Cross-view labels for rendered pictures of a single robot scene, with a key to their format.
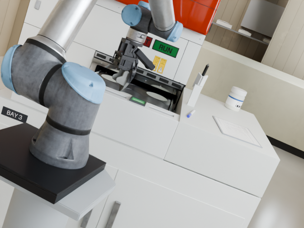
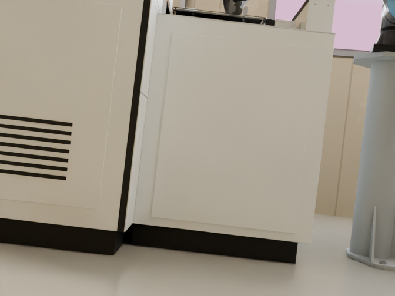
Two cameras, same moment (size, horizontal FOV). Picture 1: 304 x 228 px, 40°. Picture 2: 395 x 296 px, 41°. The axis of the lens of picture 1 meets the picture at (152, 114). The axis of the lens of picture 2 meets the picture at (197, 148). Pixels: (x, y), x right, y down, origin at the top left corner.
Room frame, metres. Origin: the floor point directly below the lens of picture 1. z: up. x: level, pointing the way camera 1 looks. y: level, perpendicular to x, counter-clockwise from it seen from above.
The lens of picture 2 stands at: (1.76, 2.37, 0.37)
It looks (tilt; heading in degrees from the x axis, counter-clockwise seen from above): 0 degrees down; 270
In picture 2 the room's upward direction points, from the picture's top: 7 degrees clockwise
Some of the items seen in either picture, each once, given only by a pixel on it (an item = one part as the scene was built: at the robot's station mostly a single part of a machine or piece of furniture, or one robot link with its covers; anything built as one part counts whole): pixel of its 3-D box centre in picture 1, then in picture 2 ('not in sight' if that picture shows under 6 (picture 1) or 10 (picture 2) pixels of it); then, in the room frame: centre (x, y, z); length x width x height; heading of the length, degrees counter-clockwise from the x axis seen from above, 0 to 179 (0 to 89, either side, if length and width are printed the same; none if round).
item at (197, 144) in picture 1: (216, 133); not in sight; (1.63, -0.27, 0.89); 0.62 x 0.35 x 0.14; 0
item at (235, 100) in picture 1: (235, 98); not in sight; (1.86, -0.32, 1.01); 0.07 x 0.07 x 0.10
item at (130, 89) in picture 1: (130, 92); (217, 24); (1.73, 0.12, 0.90); 0.34 x 0.34 x 0.01; 0
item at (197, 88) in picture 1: (197, 88); (241, 10); (1.62, -0.13, 1.03); 0.06 x 0.04 x 0.13; 0
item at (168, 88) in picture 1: (134, 83); (167, 18); (1.94, 0.13, 0.89); 0.44 x 0.02 x 0.10; 90
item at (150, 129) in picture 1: (96, 107); (305, 32); (1.36, 0.18, 0.89); 0.55 x 0.09 x 0.14; 90
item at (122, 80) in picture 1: (121, 81); (237, 12); (1.65, 0.16, 0.95); 0.06 x 0.03 x 0.09; 126
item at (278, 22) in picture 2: not in sight; (284, 24); (1.46, 0.26, 0.89); 0.08 x 0.03 x 0.03; 0
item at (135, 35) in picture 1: (137, 36); not in sight; (1.66, 0.17, 1.13); 0.08 x 0.08 x 0.05
